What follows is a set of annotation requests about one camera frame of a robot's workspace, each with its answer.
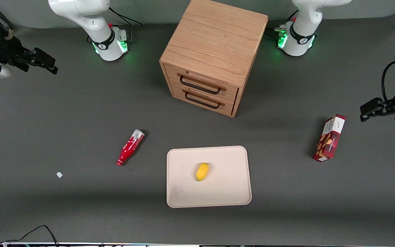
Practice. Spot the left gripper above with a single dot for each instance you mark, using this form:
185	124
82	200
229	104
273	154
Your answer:
391	104

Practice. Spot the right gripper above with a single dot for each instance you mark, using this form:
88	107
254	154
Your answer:
8	51

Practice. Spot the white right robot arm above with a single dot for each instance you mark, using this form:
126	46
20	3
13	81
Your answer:
91	20

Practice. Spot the beige plastic tray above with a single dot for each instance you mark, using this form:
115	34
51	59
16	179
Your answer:
218	192

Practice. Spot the red plaid cookie box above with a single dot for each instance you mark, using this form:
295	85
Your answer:
328	140

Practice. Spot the wooden drawer front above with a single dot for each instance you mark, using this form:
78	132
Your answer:
201	103
204	80

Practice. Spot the wooden drawer cabinet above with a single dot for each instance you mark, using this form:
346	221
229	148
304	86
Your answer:
214	37

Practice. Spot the yellow toy fruit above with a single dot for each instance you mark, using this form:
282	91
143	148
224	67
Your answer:
202	171

